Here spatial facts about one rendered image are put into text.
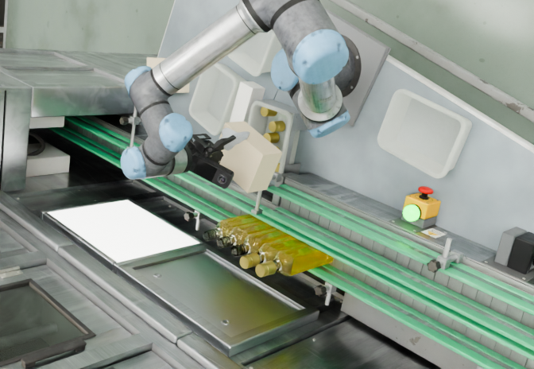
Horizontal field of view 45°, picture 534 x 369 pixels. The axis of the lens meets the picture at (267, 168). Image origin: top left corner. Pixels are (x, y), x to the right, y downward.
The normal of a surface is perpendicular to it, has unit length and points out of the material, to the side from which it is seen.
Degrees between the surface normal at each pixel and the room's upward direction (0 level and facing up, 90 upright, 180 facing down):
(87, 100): 90
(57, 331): 90
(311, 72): 86
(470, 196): 0
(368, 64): 3
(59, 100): 90
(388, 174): 0
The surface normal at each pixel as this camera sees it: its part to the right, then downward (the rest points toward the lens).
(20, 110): 0.72, 0.32
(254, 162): -0.68, 0.10
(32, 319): 0.17, -0.94
